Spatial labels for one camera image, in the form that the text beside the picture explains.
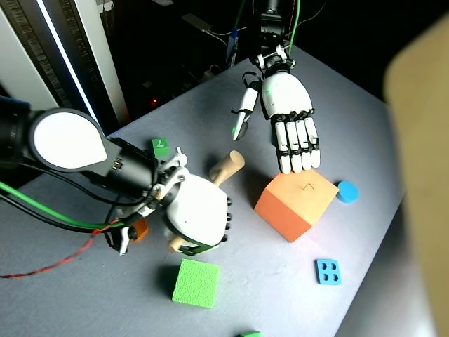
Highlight blue cable tag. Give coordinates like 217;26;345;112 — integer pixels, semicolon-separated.
226;29;240;67

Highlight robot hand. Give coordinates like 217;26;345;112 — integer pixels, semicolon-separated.
163;171;235;256
230;68;322;176

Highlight blue round disc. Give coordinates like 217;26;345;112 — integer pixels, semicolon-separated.
336;180;360;204

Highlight red and black twisted cable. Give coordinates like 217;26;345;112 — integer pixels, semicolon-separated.
0;226;122;279

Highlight grey table cloth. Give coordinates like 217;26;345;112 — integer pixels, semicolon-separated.
0;44;422;337

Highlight small green letter cube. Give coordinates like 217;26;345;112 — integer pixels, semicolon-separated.
152;137;171;158

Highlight blue square four-hole block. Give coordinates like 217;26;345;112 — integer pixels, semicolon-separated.
314;258;343;284

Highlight orange hexagon block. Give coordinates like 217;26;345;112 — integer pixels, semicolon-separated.
131;219;150;243

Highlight orange foam cube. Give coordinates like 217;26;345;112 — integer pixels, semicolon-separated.
253;168;340;243

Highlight thin green cable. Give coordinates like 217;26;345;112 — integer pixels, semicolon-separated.
233;0;246;32
289;0;302;48

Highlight white cabinet with light strip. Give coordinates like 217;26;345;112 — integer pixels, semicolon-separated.
0;0;130;129

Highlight thick green cable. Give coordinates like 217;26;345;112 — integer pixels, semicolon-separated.
0;180;126;230

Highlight blurred tan foreground object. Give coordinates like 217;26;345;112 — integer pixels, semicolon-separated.
384;13;449;337

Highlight large green textured block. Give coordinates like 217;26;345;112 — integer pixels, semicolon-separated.
171;258;222;310

